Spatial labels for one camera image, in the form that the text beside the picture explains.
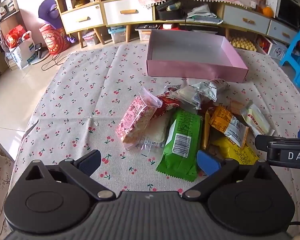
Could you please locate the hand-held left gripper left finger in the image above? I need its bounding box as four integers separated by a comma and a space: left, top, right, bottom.
22, 149, 117, 202

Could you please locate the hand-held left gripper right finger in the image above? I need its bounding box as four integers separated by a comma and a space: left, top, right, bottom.
181, 150, 278, 201

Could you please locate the pale yellow cream packet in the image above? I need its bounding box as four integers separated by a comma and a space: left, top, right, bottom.
239, 102, 276, 137

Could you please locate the yellow snack packet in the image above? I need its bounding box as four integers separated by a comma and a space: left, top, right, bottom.
210, 136, 260, 166

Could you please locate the gold snack packet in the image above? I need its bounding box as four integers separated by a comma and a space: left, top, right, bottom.
201, 109, 212, 151

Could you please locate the green snack packet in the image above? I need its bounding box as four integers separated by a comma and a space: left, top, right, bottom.
156, 108, 203, 182

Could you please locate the orange snack packet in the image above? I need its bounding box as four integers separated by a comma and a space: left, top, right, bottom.
208, 105, 250, 148

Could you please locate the brown cracker packet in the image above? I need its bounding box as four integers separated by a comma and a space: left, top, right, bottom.
229, 100, 245, 115

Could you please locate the dark red snack packet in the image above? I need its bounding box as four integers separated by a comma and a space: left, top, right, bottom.
199, 99, 219, 114

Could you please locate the clear white bread packet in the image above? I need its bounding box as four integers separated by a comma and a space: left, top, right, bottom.
137, 110, 172, 153

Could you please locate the pink nougat packet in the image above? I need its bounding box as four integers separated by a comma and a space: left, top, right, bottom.
116, 87, 163, 144

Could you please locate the silver snack packet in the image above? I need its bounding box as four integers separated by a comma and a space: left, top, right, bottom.
192, 78, 230, 102

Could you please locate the pink cardboard box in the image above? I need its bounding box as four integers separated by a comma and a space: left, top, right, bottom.
146, 29, 248, 83

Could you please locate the blue plastic stool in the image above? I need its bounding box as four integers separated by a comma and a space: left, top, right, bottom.
280, 30, 300, 89

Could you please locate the white printed box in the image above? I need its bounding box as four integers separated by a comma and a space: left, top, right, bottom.
267, 40, 288, 58

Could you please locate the beige branch print bag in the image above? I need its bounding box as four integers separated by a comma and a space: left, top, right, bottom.
0, 137, 15, 240

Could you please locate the red toy box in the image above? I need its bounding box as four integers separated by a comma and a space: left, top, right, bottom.
256, 35, 272, 53

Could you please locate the yellow egg tray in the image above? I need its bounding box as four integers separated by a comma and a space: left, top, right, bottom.
227, 36, 258, 52

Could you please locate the small grey drawer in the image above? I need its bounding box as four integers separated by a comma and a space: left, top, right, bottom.
267, 20, 298, 45

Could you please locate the phone stand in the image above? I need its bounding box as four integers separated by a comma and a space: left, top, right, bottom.
27, 44, 47, 65

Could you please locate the wide grey drawer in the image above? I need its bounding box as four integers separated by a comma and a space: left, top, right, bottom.
223, 5, 270, 35

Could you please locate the black microwave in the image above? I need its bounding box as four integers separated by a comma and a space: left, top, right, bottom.
275, 0, 300, 30

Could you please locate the white shopping bag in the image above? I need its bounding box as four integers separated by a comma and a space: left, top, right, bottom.
5, 30, 36, 70

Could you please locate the red cartoon bag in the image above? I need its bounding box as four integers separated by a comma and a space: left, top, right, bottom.
39, 24, 71, 56

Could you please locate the blue lid storage box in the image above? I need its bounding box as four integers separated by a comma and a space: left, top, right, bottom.
108, 27, 127, 44

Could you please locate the pile of papers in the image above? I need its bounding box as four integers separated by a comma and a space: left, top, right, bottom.
186, 4, 223, 25

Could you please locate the clear storage box black lid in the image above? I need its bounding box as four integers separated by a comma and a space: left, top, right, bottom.
136, 25, 157, 41

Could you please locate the small white drawer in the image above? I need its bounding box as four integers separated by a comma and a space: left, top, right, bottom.
61, 5, 105, 33

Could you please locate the red gift bag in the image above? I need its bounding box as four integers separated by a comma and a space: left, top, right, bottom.
5, 25, 28, 49

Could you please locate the wooden shelf cabinet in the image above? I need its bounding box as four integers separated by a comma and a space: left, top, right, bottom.
51, 0, 156, 48

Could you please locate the purple hat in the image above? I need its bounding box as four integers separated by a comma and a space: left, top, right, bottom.
38, 0, 63, 30

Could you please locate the wide white drawer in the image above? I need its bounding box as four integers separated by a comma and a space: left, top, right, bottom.
104, 0, 153, 26

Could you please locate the black lunch box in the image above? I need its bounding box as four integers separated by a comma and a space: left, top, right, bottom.
156, 0, 187, 21

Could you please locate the wooden bookshelf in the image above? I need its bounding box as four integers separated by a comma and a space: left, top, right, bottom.
0, 0, 23, 81

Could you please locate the black cable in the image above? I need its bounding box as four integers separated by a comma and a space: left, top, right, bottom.
41, 54, 66, 72

